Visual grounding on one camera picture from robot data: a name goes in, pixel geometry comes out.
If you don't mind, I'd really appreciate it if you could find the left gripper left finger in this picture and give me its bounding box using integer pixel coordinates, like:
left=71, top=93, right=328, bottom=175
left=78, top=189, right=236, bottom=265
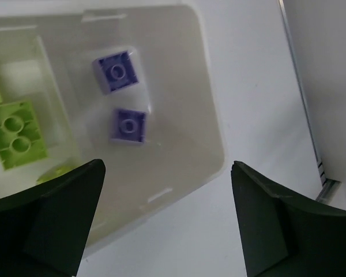
left=0, top=159, right=106, bottom=276

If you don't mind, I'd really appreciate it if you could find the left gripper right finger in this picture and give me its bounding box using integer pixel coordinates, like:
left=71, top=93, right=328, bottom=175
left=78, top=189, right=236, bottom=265
left=231, top=161, right=346, bottom=276

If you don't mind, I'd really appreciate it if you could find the green 2x4 lego brick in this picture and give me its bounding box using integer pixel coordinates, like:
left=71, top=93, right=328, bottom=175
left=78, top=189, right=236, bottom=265
left=0, top=101, right=48, bottom=170

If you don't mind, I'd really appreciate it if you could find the small purple lego brick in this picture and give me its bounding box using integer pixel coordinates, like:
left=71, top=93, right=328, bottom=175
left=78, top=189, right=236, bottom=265
left=108, top=108, right=147, bottom=144

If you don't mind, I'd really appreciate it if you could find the green 2x2 lego brick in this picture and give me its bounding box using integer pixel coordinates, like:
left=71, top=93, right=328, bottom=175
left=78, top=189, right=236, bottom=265
left=36, top=164, right=76, bottom=185

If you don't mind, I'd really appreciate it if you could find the right white divided tray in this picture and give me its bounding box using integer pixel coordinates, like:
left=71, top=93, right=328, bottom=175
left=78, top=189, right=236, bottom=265
left=0, top=4, right=225, bottom=246

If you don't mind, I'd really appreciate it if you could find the right side aluminium rail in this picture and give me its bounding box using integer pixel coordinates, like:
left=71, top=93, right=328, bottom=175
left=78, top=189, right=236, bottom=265
left=277, top=0, right=341, bottom=205

